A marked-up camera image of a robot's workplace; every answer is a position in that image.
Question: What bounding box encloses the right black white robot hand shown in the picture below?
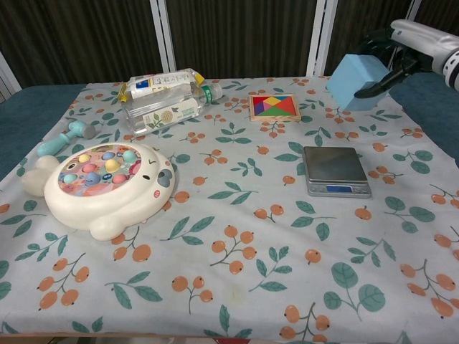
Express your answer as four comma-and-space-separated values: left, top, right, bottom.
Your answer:
354, 19, 455, 100

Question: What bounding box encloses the light blue foam cube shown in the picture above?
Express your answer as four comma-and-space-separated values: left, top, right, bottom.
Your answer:
326, 54, 390, 113

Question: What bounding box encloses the grey digital scale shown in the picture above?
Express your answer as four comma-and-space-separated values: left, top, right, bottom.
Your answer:
301, 145, 373, 199

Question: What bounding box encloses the dark folding screen panel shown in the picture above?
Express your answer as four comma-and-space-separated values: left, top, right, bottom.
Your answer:
407, 0, 459, 39
0, 0, 169, 92
308, 0, 420, 77
157, 0, 326, 80

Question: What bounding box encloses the colourful wooden tangram puzzle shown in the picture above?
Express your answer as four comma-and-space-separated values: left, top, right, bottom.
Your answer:
248, 93, 303, 124

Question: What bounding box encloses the white yellow snack packet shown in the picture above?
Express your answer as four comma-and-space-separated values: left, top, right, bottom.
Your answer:
118, 68, 207, 104

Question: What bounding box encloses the clear plastic water bottle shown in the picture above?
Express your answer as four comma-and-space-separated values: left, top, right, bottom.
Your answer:
121, 82, 224, 136

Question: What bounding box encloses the floral tablecloth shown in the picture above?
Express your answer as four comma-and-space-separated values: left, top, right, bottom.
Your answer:
0, 75, 459, 344

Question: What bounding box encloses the cream whack-a-mole toy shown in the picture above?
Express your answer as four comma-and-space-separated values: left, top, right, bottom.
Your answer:
21, 141, 178, 242

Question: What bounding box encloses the teal toy hammer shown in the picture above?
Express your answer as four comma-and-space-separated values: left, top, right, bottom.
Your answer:
36, 120, 99, 158

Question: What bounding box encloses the teal table cover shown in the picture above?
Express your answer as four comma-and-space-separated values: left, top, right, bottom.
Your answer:
0, 71, 459, 180

